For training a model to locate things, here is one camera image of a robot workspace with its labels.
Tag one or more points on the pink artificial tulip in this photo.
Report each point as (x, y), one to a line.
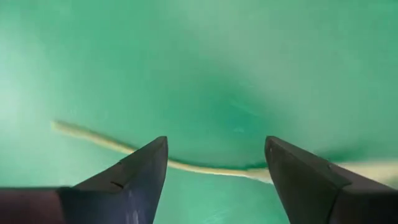
(217, 171)

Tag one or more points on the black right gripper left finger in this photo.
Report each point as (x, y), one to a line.
(124, 193)

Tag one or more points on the green table mat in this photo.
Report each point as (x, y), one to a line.
(199, 62)

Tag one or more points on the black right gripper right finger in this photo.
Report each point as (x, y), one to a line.
(326, 199)

